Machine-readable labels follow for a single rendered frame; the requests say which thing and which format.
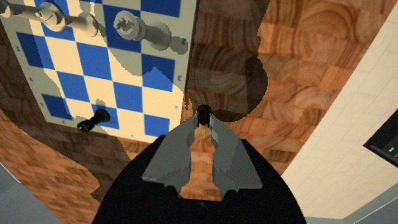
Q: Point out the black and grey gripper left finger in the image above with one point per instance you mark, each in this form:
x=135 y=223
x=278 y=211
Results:
x=166 y=161

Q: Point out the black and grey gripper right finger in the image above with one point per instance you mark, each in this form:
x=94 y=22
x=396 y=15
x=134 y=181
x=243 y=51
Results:
x=238 y=166

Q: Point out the blue and cream chessboard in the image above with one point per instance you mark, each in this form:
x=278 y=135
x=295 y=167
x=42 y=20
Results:
x=72 y=75

